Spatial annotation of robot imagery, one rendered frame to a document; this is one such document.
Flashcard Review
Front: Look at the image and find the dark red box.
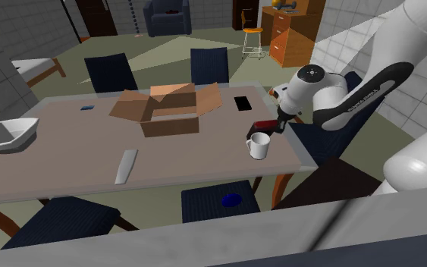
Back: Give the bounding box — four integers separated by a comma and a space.
246, 119, 281, 140

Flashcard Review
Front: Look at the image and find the white mug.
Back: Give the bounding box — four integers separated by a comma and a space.
245, 131, 272, 161

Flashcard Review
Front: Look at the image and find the black phone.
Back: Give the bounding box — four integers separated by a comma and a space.
234, 96, 253, 112

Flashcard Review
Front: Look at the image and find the dark blue dining chair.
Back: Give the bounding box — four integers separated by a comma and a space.
190, 46, 231, 86
180, 179, 262, 225
0, 196, 140, 251
286, 71, 388, 168
83, 52, 140, 94

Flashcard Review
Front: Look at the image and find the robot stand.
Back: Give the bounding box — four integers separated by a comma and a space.
272, 156, 383, 211

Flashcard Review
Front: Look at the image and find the orange wooden desk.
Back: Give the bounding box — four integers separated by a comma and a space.
259, 0, 327, 69

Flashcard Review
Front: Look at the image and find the blue round disc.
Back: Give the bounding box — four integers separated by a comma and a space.
221, 193, 243, 209

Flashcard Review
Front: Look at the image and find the orange stool with white legs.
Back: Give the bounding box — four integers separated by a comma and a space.
240, 9, 265, 61

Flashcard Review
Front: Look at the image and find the open cardboard box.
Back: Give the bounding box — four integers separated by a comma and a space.
108, 82, 224, 139

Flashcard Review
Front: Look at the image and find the dark wooden cabinet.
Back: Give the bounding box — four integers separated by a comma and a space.
231, 0, 261, 32

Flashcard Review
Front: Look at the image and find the dark blue armchair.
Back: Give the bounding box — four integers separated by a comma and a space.
142, 0, 193, 38

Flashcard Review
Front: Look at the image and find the dark wooden door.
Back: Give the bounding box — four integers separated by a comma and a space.
74, 0, 118, 38

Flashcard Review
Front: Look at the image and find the wooden dining table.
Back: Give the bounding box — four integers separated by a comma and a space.
0, 81, 320, 238

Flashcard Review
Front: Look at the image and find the white angular bowl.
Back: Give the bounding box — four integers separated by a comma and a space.
0, 117, 40, 155

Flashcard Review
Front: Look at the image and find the white bed with wooden frame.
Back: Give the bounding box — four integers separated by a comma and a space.
11, 56, 68, 89

